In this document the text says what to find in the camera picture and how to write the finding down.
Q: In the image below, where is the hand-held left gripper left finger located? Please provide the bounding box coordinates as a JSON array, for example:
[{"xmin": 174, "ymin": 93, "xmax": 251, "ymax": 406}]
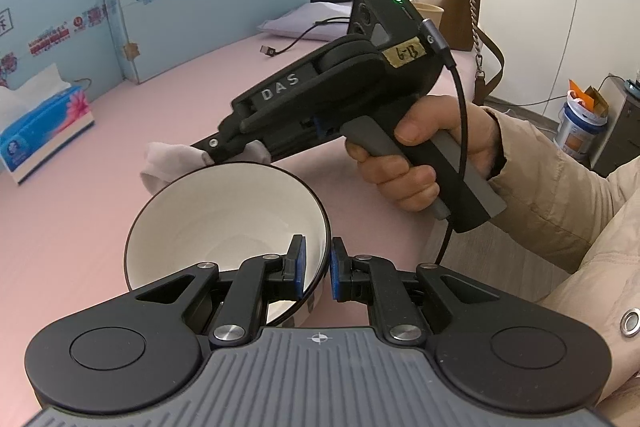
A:
[{"xmin": 135, "ymin": 234, "xmax": 307, "ymax": 349}]

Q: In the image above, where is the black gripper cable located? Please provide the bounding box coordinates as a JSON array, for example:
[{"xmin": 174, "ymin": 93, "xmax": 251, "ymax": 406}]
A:
[{"xmin": 421, "ymin": 18, "xmax": 471, "ymax": 267}]

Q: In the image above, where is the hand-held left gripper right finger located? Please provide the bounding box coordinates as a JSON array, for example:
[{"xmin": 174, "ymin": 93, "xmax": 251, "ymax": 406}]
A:
[{"xmin": 330, "ymin": 237, "xmax": 538, "ymax": 349}]

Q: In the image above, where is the lavender pillow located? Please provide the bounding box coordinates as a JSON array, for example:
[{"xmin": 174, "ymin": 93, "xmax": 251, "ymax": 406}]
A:
[{"xmin": 257, "ymin": 2, "xmax": 354, "ymax": 42}]

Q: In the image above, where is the brown paper cup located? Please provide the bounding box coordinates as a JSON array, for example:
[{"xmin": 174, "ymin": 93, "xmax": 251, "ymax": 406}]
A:
[{"xmin": 412, "ymin": 0, "xmax": 445, "ymax": 31}]

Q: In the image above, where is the black plug cable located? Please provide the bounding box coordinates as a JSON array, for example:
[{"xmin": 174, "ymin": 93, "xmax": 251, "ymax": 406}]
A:
[{"xmin": 259, "ymin": 16, "xmax": 352, "ymax": 57}]

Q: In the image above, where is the person's right hand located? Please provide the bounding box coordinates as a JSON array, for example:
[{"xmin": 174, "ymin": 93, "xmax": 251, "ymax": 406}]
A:
[{"xmin": 345, "ymin": 94, "xmax": 502, "ymax": 214}]

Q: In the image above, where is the beige coat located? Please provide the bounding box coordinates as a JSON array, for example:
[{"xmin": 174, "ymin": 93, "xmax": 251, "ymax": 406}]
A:
[{"xmin": 540, "ymin": 227, "xmax": 640, "ymax": 427}]

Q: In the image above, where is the blue flowered tissue box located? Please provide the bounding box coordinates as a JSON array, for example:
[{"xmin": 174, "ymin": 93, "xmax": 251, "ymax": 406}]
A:
[{"xmin": 0, "ymin": 63, "xmax": 96, "ymax": 186}]

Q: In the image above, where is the grey wiping cloth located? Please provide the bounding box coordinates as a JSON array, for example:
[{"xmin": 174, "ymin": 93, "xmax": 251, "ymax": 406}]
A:
[{"xmin": 140, "ymin": 139, "xmax": 273, "ymax": 196}]

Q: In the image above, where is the black bowl with white inside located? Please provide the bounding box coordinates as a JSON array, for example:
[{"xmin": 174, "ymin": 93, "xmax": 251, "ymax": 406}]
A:
[{"xmin": 123, "ymin": 162, "xmax": 332, "ymax": 327}]

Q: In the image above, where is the person's right forearm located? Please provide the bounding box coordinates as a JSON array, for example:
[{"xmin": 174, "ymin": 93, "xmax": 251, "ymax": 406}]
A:
[{"xmin": 481, "ymin": 105, "xmax": 640, "ymax": 280}]

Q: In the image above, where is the white paint bucket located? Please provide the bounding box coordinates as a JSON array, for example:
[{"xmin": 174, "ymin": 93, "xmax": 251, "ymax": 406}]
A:
[{"xmin": 553, "ymin": 79, "xmax": 610, "ymax": 160}]

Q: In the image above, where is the grey cabinet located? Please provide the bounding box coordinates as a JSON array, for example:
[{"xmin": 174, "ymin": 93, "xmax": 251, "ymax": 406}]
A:
[{"xmin": 590, "ymin": 74, "xmax": 640, "ymax": 178}]

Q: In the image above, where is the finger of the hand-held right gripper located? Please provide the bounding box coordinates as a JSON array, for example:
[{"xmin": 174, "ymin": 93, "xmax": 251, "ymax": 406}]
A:
[
  {"xmin": 192, "ymin": 126, "xmax": 247, "ymax": 164},
  {"xmin": 261, "ymin": 129, "xmax": 342, "ymax": 164}
]

